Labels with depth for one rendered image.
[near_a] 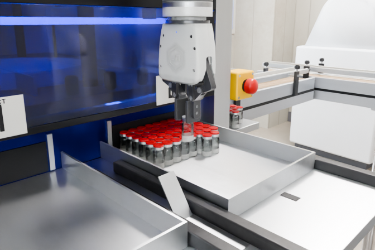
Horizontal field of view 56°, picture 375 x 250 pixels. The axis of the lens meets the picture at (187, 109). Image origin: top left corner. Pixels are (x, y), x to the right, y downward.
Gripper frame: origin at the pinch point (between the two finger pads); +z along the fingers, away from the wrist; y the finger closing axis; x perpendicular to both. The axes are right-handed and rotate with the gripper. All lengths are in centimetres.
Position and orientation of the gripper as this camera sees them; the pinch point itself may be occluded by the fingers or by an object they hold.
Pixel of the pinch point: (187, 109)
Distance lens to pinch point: 62.8
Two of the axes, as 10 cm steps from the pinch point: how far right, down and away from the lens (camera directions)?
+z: 0.0, 9.7, 2.4
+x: 7.1, -1.7, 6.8
